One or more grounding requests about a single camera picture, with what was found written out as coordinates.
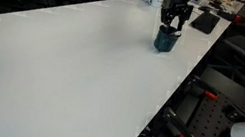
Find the white marker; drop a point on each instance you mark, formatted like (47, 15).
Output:
(176, 33)

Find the white coffee mug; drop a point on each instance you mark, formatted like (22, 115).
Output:
(156, 0)

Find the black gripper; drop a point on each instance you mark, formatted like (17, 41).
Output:
(176, 2)

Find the teal speckled enamel mug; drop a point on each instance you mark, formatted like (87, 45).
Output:
(165, 42)

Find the black keyboard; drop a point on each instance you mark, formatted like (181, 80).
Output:
(205, 22)

